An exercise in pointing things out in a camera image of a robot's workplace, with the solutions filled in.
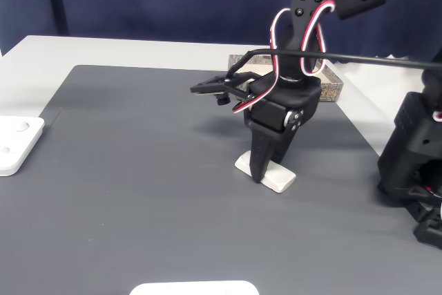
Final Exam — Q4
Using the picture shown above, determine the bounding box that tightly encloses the white block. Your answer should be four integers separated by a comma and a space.
234, 151, 296, 195

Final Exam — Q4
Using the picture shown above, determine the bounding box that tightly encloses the bark-print cardboard box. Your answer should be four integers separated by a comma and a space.
228, 53, 345, 104

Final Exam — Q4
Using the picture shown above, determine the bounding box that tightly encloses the grey table mat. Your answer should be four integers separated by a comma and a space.
0, 64, 442, 295

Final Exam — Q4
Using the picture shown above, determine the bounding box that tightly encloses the white rounded flat device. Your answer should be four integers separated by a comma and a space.
129, 280, 260, 295

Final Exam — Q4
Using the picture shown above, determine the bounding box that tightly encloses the white device with two dimples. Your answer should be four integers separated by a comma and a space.
0, 116, 46, 177

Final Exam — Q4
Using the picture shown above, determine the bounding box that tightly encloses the red white black servo wire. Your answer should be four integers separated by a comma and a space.
231, 0, 384, 115

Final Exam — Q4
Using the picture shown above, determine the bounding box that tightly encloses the black camera board module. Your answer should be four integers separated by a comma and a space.
189, 72, 256, 106

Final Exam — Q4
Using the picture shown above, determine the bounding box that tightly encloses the black camera cable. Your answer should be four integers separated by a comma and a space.
226, 48, 442, 80

